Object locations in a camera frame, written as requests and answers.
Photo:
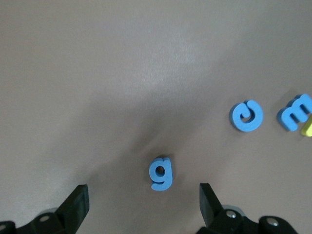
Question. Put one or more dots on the yellow letter K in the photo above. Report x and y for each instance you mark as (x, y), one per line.
(307, 129)

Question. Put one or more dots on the blue letter m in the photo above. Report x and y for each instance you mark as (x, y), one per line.
(290, 117)

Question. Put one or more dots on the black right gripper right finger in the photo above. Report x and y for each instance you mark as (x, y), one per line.
(219, 221)

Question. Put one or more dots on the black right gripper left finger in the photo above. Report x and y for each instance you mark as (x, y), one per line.
(65, 219)

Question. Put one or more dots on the blue small letter g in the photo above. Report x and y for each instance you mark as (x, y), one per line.
(169, 176)

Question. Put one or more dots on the blue capital letter G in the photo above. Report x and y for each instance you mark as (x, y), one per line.
(235, 117)

